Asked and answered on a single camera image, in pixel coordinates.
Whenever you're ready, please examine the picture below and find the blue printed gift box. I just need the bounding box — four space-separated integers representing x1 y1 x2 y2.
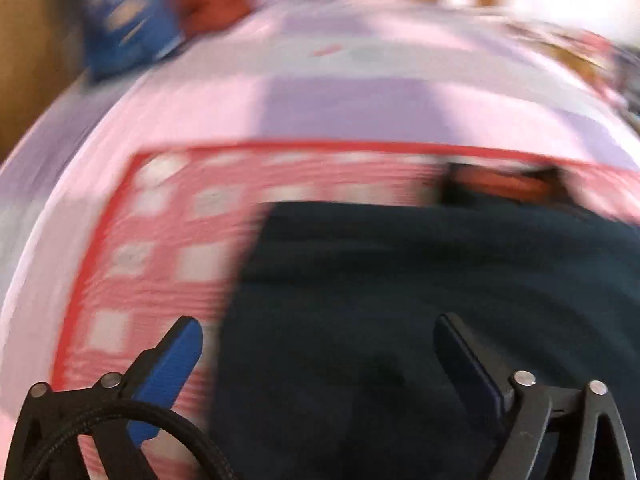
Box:
75 0 186 81

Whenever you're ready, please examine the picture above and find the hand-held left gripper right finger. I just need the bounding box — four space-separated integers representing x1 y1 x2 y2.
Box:
432 311 640 480

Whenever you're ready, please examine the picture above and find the pink lilac patchwork bed sheet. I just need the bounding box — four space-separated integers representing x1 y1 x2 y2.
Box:
0 0 640 480

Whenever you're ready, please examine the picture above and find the wooden wardrobe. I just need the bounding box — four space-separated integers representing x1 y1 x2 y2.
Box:
0 0 96 161

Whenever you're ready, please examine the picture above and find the pile of colourful clutter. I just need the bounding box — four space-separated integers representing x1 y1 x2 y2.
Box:
500 15 640 131

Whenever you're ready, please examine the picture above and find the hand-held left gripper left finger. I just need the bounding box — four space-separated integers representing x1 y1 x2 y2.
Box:
5 315 206 480

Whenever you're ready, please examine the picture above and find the dark navy padded jacket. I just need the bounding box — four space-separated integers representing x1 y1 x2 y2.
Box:
207 162 640 480

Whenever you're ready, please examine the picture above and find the black braided cable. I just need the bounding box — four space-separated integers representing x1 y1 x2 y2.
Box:
35 399 238 480

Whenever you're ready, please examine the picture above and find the red checked mat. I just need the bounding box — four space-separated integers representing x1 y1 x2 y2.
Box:
50 140 640 411

